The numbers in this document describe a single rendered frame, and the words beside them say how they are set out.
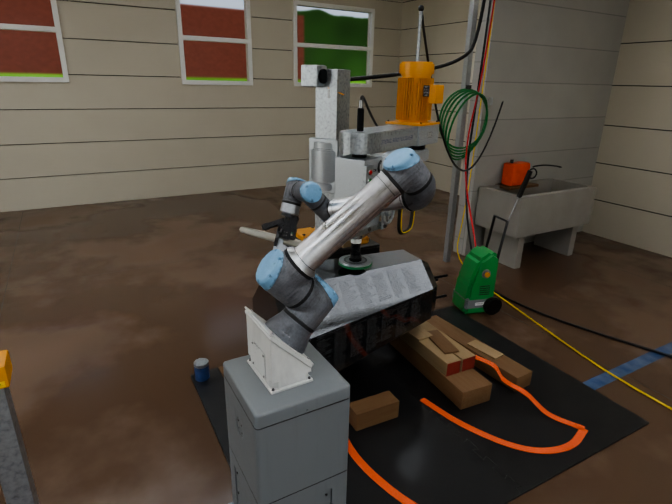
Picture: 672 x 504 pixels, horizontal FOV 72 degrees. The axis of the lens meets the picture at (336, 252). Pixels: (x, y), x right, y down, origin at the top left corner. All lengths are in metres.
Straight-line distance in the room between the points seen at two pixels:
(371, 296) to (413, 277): 0.37
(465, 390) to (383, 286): 0.83
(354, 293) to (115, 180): 6.33
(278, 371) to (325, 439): 0.36
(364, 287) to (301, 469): 1.32
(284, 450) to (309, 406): 0.19
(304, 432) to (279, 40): 8.04
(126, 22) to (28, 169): 2.70
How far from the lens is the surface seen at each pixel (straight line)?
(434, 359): 3.32
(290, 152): 9.41
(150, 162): 8.69
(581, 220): 6.31
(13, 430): 2.03
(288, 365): 1.82
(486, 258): 4.31
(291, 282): 1.71
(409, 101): 3.30
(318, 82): 3.55
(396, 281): 3.09
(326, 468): 2.10
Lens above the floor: 1.96
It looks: 20 degrees down
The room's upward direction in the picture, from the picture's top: 1 degrees clockwise
